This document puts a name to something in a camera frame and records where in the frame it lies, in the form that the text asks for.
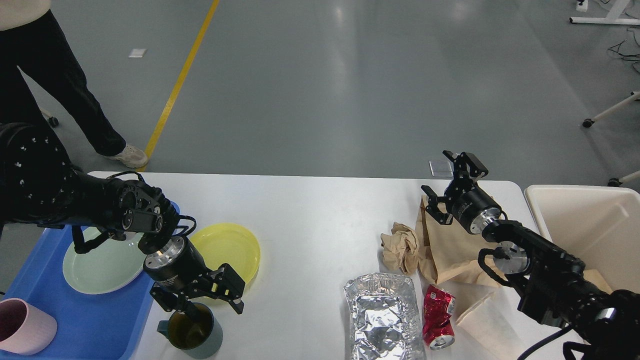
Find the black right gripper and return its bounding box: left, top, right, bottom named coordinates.
left=421, top=150, right=503, bottom=235

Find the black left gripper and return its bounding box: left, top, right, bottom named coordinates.
left=142, top=235, right=246, bottom=322

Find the dark teal mug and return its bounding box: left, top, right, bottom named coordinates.
left=157, top=302, right=224, bottom=360

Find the yellow plastic plate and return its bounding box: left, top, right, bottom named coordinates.
left=189, top=222, right=262, bottom=293

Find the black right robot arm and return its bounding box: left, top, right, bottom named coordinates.
left=422, top=150, right=640, bottom=360

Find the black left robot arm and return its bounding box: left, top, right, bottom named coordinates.
left=1, top=122, right=245, bottom=321

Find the brown paper bag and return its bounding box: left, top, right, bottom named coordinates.
left=414, top=194, right=501, bottom=288

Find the crumpled brown paper ball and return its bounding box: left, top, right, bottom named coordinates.
left=380, top=222, right=419, bottom=275

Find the pale green plate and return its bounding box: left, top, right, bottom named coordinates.
left=62, top=232, right=146, bottom=296

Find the blue plastic tray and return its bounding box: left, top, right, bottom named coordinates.
left=6, top=227, right=153, bottom=360

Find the crushed red soda can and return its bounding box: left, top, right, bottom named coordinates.
left=422, top=284, right=456, bottom=351

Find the white paper cup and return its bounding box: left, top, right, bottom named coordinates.
left=455, top=292, right=526, bottom=360

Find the aluminium foil tray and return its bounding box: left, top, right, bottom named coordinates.
left=343, top=272, right=426, bottom=360

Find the beige plastic bin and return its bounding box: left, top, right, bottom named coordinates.
left=525, top=185, right=640, bottom=293

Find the pink cup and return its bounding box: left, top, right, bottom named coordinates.
left=0, top=298, right=58, bottom=356

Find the white wheeled chair base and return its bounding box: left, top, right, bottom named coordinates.
left=581, top=91, right=640, bottom=188

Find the person in black trousers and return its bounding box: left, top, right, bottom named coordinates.
left=0, top=0, right=149, bottom=168

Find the white desk frame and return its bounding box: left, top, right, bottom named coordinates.
left=569, top=0, right=640, bottom=27

